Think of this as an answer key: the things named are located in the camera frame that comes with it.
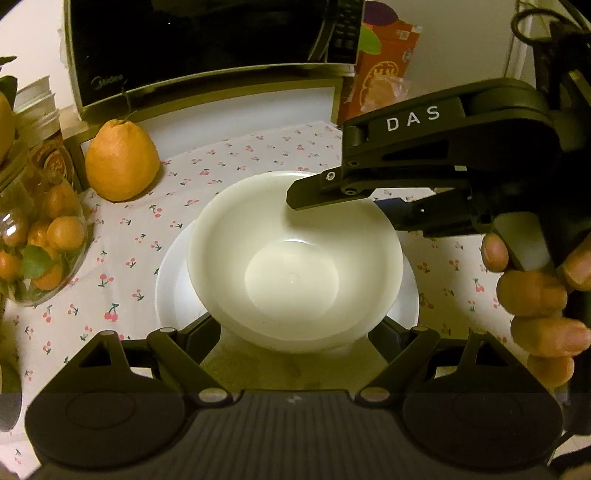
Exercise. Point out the white plate with swirl print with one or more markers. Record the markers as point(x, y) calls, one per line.
point(173, 286)

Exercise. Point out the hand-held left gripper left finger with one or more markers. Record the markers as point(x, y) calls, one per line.
point(198, 337)

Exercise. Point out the red printed carton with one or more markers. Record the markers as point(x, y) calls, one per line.
point(383, 60)

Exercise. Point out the white microwave stand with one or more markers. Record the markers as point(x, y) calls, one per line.
point(231, 106)

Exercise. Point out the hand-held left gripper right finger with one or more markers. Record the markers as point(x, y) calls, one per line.
point(392, 337)

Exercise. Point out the plastic bag of oranges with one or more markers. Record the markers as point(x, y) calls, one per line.
point(388, 92)

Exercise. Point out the red label jar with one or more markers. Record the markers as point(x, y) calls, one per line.
point(53, 161)

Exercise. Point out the cherry print tablecloth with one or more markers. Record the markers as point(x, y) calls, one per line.
point(138, 258)

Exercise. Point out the glass jar of kumquats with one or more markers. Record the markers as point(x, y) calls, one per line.
point(51, 230)

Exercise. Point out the large orange with leaves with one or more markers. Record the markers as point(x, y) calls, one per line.
point(4, 120)

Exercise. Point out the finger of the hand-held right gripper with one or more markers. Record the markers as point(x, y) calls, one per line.
point(318, 191)
point(429, 217)

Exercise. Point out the person's right hand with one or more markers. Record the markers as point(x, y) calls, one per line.
point(531, 290)

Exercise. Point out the large orange with stem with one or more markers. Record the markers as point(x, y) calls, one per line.
point(120, 161)

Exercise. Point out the black microwave oven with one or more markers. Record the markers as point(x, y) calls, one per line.
point(207, 37)

